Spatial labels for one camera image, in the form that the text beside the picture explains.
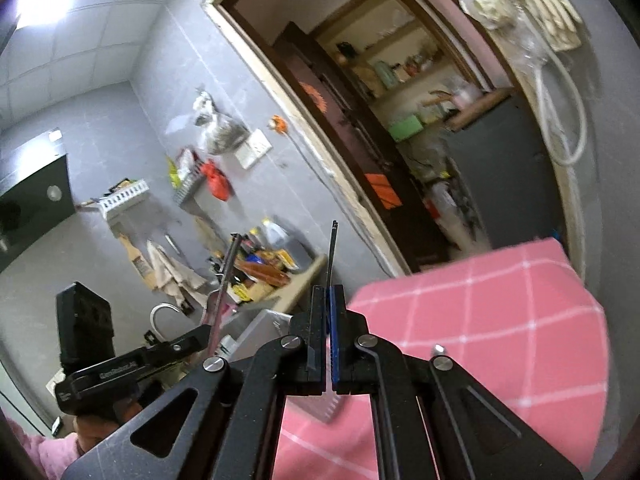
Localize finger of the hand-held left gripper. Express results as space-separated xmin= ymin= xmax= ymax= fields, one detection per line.
xmin=145 ymin=325 xmax=213 ymax=362

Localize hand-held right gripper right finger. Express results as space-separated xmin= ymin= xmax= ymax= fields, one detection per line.
xmin=329 ymin=284 xmax=583 ymax=480

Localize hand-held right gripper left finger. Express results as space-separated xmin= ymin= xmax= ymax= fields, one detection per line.
xmin=62 ymin=285 xmax=332 ymax=480

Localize white perforated utensil holder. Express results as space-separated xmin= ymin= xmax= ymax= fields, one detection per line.
xmin=219 ymin=309 xmax=337 ymax=423

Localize dark handled metal knife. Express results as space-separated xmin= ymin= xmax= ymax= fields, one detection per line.
xmin=327 ymin=219 xmax=339 ymax=288

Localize wooden chopstick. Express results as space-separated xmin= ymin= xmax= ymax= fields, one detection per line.
xmin=205 ymin=232 xmax=243 ymax=351

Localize person's left forearm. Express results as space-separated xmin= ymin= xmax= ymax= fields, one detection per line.
xmin=7 ymin=422 xmax=83 ymax=480

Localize person's left hand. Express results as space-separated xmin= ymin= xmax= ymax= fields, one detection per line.
xmin=74 ymin=405 xmax=146 ymax=456

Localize chrome faucet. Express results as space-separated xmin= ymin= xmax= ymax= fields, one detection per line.
xmin=150 ymin=302 xmax=193 ymax=346

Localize beige dish towel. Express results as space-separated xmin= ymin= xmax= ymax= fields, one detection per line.
xmin=146 ymin=241 xmax=208 ymax=306

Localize wooden grater board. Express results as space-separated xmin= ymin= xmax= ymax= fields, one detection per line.
xmin=117 ymin=232 xmax=156 ymax=281

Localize orange red snack packet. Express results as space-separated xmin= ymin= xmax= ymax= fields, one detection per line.
xmin=235 ymin=259 xmax=292 ymax=288

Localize hanging metal tool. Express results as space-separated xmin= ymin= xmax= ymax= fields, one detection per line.
xmin=165 ymin=234 xmax=193 ymax=266

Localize hanging brown cloth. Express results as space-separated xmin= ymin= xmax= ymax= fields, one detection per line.
xmin=192 ymin=215 xmax=221 ymax=256

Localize pink checked tablecloth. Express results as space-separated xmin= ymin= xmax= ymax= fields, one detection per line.
xmin=272 ymin=237 xmax=612 ymax=480

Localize black range hood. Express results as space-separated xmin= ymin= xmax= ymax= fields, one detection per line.
xmin=0 ymin=127 xmax=76 ymax=273

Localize red plastic bag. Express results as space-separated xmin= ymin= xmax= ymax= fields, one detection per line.
xmin=200 ymin=159 xmax=233 ymax=202

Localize colourful seasoning packets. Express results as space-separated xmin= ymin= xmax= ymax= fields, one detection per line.
xmin=167 ymin=147 xmax=201 ymax=188

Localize dark wooden door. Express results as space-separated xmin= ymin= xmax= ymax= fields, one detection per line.
xmin=272 ymin=22 xmax=451 ymax=273

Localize clear bag of dried goods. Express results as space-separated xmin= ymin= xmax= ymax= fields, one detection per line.
xmin=197 ymin=112 xmax=250 ymax=157

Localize green box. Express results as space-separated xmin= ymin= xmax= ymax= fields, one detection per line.
xmin=387 ymin=114 xmax=426 ymax=143

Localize dark grey cabinet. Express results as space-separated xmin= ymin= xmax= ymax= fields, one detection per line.
xmin=442 ymin=92 xmax=566 ymax=251

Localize small clear knotted bag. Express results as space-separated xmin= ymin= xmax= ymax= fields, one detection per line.
xmin=192 ymin=90 xmax=221 ymax=126

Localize teal jar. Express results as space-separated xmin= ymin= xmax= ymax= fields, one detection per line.
xmin=372 ymin=60 xmax=398 ymax=86

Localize wooden cutting board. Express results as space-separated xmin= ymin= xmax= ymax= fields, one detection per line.
xmin=445 ymin=87 xmax=516 ymax=131

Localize wooden shelf unit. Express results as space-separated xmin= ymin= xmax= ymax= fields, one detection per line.
xmin=312 ymin=5 xmax=496 ymax=126

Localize hanging clear plastic bag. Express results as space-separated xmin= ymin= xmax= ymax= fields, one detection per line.
xmin=505 ymin=0 xmax=556 ymax=61

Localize crumpled cream rubber glove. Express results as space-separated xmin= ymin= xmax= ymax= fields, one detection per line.
xmin=470 ymin=0 xmax=516 ymax=31

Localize white wall basket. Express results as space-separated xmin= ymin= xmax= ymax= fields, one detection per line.
xmin=97 ymin=179 xmax=151 ymax=221

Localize cream door frame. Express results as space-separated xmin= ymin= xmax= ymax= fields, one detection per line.
xmin=200 ymin=0 xmax=588 ymax=281

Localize grey wall shelf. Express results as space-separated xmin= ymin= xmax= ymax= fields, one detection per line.
xmin=172 ymin=172 xmax=206 ymax=206

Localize white wall switch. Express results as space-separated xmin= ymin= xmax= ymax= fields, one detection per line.
xmin=235 ymin=140 xmax=258 ymax=170

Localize white wall socket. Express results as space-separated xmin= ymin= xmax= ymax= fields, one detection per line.
xmin=250 ymin=129 xmax=274 ymax=158

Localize white hose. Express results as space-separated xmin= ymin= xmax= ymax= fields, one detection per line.
xmin=530 ymin=25 xmax=589 ymax=166

